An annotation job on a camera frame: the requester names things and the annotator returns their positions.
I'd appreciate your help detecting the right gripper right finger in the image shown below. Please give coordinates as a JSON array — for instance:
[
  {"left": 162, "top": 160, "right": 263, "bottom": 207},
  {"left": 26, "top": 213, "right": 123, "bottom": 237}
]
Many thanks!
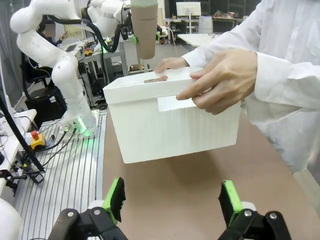
[{"left": 218, "top": 179, "right": 292, "bottom": 240}]

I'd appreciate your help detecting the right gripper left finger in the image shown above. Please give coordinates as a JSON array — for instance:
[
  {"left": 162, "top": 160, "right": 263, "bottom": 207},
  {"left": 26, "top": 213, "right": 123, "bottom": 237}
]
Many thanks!
[{"left": 47, "top": 176, "right": 127, "bottom": 240}]

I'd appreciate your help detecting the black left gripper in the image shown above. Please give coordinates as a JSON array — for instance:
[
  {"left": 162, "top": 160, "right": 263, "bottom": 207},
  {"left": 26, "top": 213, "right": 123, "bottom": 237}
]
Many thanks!
[{"left": 119, "top": 21, "right": 161, "bottom": 45}]

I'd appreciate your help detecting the brown plastic cup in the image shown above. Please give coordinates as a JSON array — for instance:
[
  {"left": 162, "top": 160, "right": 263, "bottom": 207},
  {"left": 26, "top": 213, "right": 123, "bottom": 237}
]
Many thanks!
[
  {"left": 131, "top": 4, "right": 158, "bottom": 20},
  {"left": 133, "top": 16, "right": 157, "bottom": 60}
]

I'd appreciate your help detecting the light green plastic cup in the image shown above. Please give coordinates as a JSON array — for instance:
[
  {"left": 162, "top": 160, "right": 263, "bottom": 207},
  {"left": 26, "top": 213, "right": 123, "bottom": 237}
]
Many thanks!
[{"left": 129, "top": 0, "right": 159, "bottom": 6}]

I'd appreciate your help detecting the white plastic basket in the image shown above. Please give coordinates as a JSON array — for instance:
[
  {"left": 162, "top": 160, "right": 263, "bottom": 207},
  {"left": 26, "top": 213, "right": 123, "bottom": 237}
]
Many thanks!
[{"left": 102, "top": 66, "right": 242, "bottom": 165}]

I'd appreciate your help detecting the person's right forearm white sleeve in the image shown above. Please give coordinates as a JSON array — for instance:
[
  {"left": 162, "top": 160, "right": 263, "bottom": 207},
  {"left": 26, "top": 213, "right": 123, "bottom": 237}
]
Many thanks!
[{"left": 181, "top": 24, "right": 261, "bottom": 67}]

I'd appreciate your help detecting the person's left forearm white sleeve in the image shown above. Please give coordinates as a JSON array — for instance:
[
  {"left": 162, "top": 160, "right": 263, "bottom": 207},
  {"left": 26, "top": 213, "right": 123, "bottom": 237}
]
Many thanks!
[{"left": 254, "top": 51, "right": 320, "bottom": 111}]

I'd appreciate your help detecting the person's right hand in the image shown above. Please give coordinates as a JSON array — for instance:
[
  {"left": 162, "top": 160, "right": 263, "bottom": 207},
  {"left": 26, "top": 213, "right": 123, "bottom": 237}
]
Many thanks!
[{"left": 153, "top": 57, "right": 190, "bottom": 75}]

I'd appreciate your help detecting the person's left hand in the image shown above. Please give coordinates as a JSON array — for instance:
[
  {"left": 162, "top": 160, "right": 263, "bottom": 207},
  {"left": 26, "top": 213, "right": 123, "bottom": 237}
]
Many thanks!
[{"left": 175, "top": 48, "right": 259, "bottom": 116}]

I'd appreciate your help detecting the white computer monitor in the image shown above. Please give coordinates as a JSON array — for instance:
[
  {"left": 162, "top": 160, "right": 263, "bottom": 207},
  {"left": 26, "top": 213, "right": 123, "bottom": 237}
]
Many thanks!
[{"left": 175, "top": 1, "right": 202, "bottom": 18}]

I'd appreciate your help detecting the white work table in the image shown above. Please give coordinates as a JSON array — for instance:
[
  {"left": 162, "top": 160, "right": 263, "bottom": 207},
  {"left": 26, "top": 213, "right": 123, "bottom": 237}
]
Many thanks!
[{"left": 176, "top": 32, "right": 237, "bottom": 48}]

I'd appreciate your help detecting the white cylindrical appliance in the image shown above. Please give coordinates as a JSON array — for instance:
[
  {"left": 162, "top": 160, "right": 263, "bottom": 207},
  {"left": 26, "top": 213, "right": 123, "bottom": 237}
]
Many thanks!
[{"left": 198, "top": 15, "right": 214, "bottom": 35}]

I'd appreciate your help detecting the seated person blurred face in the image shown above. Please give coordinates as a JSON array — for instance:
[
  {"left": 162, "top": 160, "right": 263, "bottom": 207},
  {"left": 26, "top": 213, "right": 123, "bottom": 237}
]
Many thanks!
[{"left": 37, "top": 21, "right": 67, "bottom": 51}]

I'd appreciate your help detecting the person in white coat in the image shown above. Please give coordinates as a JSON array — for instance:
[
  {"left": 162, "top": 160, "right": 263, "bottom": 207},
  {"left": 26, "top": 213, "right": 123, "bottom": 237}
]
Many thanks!
[{"left": 181, "top": 0, "right": 320, "bottom": 173}]

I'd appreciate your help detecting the yellow red emergency stop button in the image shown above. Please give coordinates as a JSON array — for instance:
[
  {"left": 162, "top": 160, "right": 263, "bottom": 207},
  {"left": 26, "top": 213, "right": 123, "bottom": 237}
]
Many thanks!
[{"left": 24, "top": 130, "right": 46, "bottom": 151}]

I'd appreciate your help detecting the black office chair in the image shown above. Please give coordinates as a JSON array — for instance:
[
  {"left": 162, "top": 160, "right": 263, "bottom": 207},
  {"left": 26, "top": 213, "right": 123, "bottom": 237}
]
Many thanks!
[{"left": 23, "top": 86, "right": 67, "bottom": 118}]

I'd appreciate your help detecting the black slanted tripod leg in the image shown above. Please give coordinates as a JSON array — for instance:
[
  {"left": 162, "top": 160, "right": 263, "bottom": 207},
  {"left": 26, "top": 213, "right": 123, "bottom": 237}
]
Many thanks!
[{"left": 0, "top": 93, "right": 46, "bottom": 185}]

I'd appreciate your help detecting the white side table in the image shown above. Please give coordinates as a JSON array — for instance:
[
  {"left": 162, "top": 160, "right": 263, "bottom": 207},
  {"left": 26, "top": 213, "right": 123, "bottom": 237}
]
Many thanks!
[{"left": 0, "top": 109, "right": 38, "bottom": 191}]

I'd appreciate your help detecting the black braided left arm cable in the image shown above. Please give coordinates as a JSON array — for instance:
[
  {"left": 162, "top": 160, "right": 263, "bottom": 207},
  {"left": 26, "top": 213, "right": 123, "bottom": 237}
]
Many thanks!
[{"left": 46, "top": 14, "right": 123, "bottom": 54}]

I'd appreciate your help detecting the grooved aluminium base plate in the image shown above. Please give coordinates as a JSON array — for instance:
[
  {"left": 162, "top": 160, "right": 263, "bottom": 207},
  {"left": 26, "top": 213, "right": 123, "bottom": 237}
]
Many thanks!
[{"left": 13, "top": 109, "right": 107, "bottom": 240}]

